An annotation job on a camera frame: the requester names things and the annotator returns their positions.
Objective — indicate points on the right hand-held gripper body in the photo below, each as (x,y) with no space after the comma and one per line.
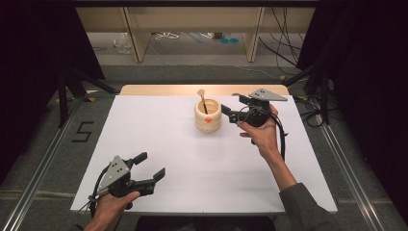
(258,114)

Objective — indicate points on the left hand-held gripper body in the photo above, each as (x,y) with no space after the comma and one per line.
(117,170)

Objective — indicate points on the cream wooden pot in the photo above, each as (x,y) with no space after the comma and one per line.
(208,118)

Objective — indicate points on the person's right hand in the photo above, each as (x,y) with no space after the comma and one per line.
(263,136)

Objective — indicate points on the person's left hand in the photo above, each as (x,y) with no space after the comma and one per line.
(110,205)

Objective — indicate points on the white table board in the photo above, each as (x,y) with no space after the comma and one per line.
(192,166)

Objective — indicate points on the blue disc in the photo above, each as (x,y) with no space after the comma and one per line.
(234,40)
(224,40)

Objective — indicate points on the person's dark lap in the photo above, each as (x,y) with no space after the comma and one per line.
(205,224)

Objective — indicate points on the black metal stand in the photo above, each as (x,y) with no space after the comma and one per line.
(324,96)
(64,96)

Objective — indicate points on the wooden table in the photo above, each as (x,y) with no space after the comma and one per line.
(160,89)

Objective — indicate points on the light wooden shelf unit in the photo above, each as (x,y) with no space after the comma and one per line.
(192,19)

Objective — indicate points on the clear plastic bag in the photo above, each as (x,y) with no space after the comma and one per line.
(122,43)

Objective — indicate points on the black curtain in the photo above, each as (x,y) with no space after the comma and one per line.
(369,80)
(32,64)

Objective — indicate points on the aluminium floor rail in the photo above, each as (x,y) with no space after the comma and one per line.
(349,179)
(38,179)

